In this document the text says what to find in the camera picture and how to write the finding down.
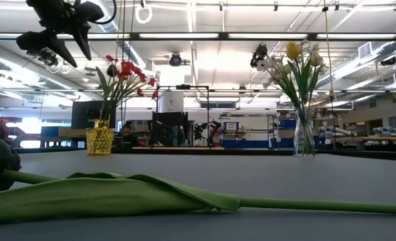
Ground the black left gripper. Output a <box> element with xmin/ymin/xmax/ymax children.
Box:
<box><xmin>15</xmin><ymin>0</ymin><xmax>106</xmax><ymax>68</ymax></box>

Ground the green leaf stem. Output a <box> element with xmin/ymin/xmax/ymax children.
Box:
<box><xmin>106</xmin><ymin>64</ymin><xmax>118</xmax><ymax>101</ymax></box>

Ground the red artificial flower bunch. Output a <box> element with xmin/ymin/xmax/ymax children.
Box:
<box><xmin>95</xmin><ymin>54</ymin><xmax>161</xmax><ymax>130</ymax></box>

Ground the dark artificial tulip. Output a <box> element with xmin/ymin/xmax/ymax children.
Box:
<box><xmin>0</xmin><ymin>133</ymin><xmax>396</xmax><ymax>226</ymax></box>

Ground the white artificial flower bunch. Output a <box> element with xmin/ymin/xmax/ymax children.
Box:
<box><xmin>255</xmin><ymin>54</ymin><xmax>302</xmax><ymax>110</ymax></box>
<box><xmin>298</xmin><ymin>39</ymin><xmax>330</xmax><ymax>108</ymax></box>

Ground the yellow artificial tulip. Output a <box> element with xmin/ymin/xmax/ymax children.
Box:
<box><xmin>286</xmin><ymin>41</ymin><xmax>311</xmax><ymax>111</ymax></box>
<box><xmin>306</xmin><ymin>52</ymin><xmax>323</xmax><ymax>108</ymax></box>

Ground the yellow faceted glass vase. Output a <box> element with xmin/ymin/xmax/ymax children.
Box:
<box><xmin>86</xmin><ymin>119</ymin><xmax>115</xmax><ymax>156</ymax></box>

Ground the clear glass vase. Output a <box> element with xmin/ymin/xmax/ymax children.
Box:
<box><xmin>292</xmin><ymin>106</ymin><xmax>316</xmax><ymax>159</ymax></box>

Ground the black monitor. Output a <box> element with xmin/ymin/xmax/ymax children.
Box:
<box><xmin>71</xmin><ymin>100</ymin><xmax>116</xmax><ymax>130</ymax></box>

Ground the round black ceiling device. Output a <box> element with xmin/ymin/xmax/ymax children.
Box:
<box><xmin>169</xmin><ymin>52</ymin><xmax>183</xmax><ymax>67</ymax></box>

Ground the white cylindrical tank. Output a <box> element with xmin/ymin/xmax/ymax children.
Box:
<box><xmin>159</xmin><ymin>92</ymin><xmax>185</xmax><ymax>113</ymax></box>

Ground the black machine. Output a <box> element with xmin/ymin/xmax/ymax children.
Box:
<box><xmin>151</xmin><ymin>111</ymin><xmax>189</xmax><ymax>147</ymax></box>

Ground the black overhead beam with lights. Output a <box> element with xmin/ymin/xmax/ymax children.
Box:
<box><xmin>0</xmin><ymin>31</ymin><xmax>396</xmax><ymax>42</ymax></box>

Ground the blue storage bin row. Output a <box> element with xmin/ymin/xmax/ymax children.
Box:
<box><xmin>223</xmin><ymin>139</ymin><xmax>294</xmax><ymax>149</ymax></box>

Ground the blue-grey table mat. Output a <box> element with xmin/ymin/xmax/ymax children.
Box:
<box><xmin>0</xmin><ymin>149</ymin><xmax>396</xmax><ymax>241</ymax></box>

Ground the white ceiling vent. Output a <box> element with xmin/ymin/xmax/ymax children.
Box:
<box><xmin>357</xmin><ymin>42</ymin><xmax>373</xmax><ymax>60</ymax></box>

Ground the wooden workbench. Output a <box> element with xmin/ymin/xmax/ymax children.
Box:
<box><xmin>318</xmin><ymin>135</ymin><xmax>396</xmax><ymax>143</ymax></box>

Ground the white hanging ring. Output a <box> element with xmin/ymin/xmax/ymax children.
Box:
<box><xmin>134</xmin><ymin>3</ymin><xmax>153</xmax><ymax>25</ymax></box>

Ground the black tube frame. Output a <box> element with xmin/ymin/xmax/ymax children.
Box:
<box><xmin>155</xmin><ymin>84</ymin><xmax>210</xmax><ymax>148</ymax></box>

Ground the black hanging camera mount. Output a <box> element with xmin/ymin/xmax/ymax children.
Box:
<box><xmin>250</xmin><ymin>43</ymin><xmax>269</xmax><ymax>68</ymax></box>

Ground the yellow hanging cable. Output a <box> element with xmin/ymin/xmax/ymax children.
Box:
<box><xmin>322</xmin><ymin>0</ymin><xmax>336</xmax><ymax>101</ymax></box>

